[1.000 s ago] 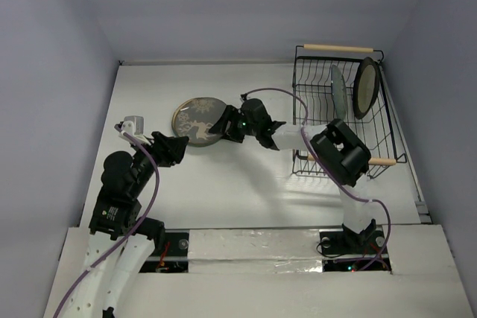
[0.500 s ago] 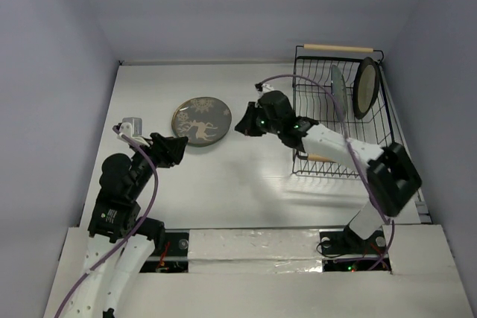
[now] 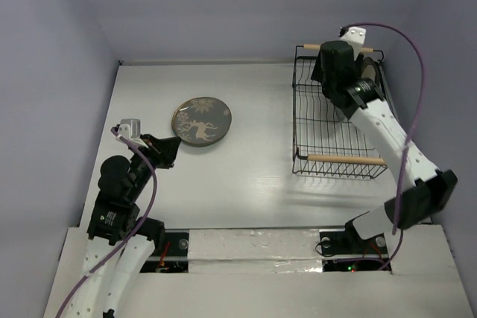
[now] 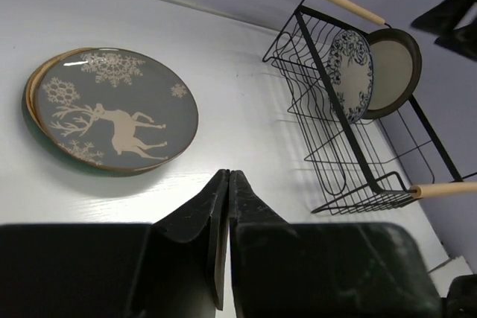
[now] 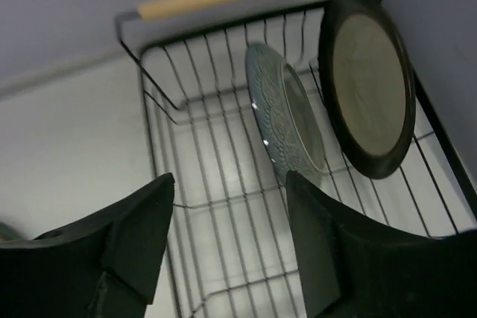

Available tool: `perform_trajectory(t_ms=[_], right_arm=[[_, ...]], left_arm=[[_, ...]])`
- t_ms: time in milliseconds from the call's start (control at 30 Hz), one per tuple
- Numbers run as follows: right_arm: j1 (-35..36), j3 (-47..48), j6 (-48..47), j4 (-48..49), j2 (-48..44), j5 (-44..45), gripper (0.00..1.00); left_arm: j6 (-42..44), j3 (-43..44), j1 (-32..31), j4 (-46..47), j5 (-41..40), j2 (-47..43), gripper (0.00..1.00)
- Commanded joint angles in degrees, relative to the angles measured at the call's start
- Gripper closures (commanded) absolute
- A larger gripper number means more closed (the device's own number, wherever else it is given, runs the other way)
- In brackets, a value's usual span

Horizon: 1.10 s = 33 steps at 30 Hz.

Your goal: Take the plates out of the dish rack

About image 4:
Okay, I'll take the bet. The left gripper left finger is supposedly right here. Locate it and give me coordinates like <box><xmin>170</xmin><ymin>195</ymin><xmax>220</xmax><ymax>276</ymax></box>
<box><xmin>1</xmin><ymin>169</ymin><xmax>230</xmax><ymax>317</ymax></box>

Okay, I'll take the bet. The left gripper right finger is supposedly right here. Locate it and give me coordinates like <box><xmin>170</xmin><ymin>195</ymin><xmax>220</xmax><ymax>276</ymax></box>
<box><xmin>229</xmin><ymin>171</ymin><xmax>443</xmax><ymax>317</ymax></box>

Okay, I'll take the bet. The black wire dish rack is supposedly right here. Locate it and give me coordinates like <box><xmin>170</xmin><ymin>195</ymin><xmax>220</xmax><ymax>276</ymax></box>
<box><xmin>263</xmin><ymin>0</ymin><xmax>476</xmax><ymax>214</ymax></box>

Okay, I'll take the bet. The grey patterned plate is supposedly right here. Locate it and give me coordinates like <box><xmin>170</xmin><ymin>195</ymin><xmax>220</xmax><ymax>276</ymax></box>
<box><xmin>35</xmin><ymin>47</ymin><xmax>200</xmax><ymax>171</ymax></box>

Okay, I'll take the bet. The teal blue plate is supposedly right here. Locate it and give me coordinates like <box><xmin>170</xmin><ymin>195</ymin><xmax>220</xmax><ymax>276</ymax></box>
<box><xmin>22</xmin><ymin>86</ymin><xmax>119</xmax><ymax>177</ymax></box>

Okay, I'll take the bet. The blue floral white plate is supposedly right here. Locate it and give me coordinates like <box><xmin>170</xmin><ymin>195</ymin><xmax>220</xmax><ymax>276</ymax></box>
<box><xmin>325</xmin><ymin>30</ymin><xmax>374</xmax><ymax>124</ymax></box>

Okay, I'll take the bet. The beige floral plate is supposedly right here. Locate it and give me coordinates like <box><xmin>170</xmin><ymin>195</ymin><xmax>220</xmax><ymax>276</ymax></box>
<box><xmin>26</xmin><ymin>47</ymin><xmax>176</xmax><ymax>176</ymax></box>

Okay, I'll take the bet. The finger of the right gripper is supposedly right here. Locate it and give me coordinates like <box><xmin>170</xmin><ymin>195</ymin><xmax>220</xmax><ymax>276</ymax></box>
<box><xmin>434</xmin><ymin>16</ymin><xmax>476</xmax><ymax>61</ymax></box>
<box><xmin>411</xmin><ymin>0</ymin><xmax>476</xmax><ymax>35</ymax></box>

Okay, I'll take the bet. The dark rimmed plate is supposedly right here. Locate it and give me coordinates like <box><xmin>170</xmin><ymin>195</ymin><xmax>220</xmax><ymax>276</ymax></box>
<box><xmin>364</xmin><ymin>28</ymin><xmax>422</xmax><ymax>120</ymax></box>

